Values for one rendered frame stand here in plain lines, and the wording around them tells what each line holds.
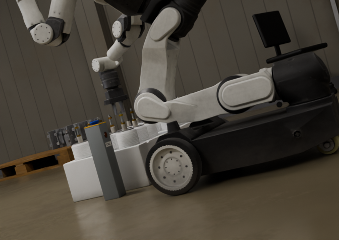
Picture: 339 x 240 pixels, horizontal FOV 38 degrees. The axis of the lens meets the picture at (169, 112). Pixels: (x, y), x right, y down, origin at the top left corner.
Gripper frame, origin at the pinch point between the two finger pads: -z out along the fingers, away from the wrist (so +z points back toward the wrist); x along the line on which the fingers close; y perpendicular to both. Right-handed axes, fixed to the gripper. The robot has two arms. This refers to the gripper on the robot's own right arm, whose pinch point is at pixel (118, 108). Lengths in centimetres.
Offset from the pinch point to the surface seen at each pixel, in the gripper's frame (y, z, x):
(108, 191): -35, -33, -28
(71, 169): -10.3, -21.3, -33.4
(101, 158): -36.2, -18.5, -26.7
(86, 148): -12.4, -13.9, -25.0
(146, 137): -21.1, -17.0, 1.1
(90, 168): -17.1, -22.9, -26.9
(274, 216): -138, -36, -22
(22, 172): 298, -32, -9
